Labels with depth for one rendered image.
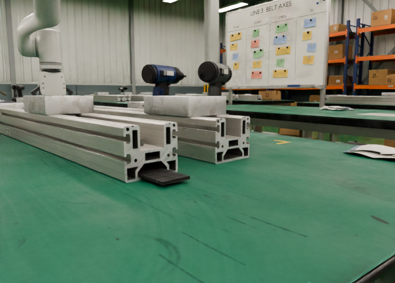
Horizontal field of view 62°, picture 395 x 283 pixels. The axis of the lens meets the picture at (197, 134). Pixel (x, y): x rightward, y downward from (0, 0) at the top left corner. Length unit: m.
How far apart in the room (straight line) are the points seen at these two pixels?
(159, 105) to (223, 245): 0.47
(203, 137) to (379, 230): 0.36
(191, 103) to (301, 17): 3.25
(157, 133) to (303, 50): 3.30
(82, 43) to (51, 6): 11.66
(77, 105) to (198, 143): 0.30
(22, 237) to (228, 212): 0.21
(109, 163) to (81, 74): 12.31
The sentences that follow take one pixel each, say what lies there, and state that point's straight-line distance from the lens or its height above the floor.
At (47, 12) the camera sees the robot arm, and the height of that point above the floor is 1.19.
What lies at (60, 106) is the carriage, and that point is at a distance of 0.79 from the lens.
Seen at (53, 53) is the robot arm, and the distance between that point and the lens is 1.46.
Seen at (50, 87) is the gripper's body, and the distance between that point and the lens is 1.47.
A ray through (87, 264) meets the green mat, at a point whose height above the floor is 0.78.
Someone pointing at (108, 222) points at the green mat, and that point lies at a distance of 0.37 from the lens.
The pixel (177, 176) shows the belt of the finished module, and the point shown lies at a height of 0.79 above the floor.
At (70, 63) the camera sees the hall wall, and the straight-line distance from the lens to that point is 12.74.
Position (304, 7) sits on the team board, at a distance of 3.85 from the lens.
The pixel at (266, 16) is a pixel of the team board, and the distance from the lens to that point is 4.16.
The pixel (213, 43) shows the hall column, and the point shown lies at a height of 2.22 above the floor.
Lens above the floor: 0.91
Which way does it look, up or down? 7 degrees down
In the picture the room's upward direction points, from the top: straight up
